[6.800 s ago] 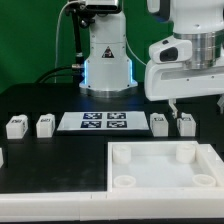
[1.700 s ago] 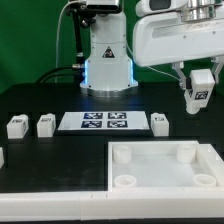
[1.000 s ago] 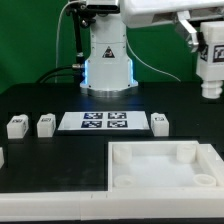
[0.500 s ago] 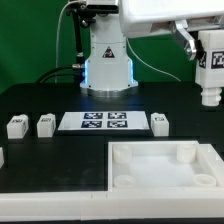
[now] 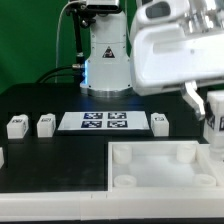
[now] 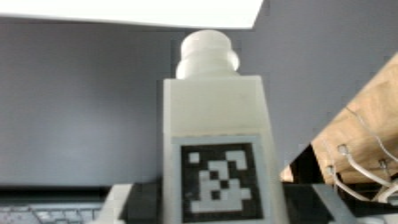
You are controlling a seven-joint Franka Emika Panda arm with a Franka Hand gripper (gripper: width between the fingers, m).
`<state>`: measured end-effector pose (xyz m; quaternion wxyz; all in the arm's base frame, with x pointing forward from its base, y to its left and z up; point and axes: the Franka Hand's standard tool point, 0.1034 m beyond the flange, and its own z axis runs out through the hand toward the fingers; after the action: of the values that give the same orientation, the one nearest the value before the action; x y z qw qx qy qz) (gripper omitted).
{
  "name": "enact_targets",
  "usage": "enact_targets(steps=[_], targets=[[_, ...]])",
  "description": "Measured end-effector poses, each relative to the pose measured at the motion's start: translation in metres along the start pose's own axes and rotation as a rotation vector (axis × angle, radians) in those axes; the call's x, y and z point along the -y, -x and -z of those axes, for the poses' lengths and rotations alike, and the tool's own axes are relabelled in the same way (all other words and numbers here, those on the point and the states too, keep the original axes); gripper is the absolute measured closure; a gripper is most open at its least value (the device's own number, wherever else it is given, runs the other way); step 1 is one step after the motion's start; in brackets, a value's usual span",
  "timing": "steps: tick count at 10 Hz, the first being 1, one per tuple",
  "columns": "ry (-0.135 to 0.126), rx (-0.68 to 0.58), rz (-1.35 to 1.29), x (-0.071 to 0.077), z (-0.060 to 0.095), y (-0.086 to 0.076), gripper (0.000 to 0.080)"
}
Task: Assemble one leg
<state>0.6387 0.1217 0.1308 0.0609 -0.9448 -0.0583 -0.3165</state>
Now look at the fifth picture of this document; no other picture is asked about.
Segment white L-shaped obstacle fence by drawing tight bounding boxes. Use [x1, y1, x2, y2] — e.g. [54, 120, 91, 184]
[0, 188, 224, 222]

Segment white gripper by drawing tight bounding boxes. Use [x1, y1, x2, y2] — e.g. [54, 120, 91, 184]
[131, 24, 224, 121]

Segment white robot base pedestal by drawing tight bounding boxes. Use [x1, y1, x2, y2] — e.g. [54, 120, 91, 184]
[80, 12, 132, 97]

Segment white cable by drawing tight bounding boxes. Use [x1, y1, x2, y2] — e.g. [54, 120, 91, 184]
[54, 0, 134, 84]

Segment black cables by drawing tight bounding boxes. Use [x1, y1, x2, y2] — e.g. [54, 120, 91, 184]
[35, 63, 85, 84]

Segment white sheet with tags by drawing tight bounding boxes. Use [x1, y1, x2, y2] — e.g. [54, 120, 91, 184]
[58, 111, 149, 131]

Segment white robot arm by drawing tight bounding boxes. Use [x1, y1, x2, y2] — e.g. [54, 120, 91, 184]
[130, 0, 224, 120]

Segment black camera on mount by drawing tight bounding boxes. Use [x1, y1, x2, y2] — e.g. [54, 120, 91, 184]
[66, 0, 121, 64]

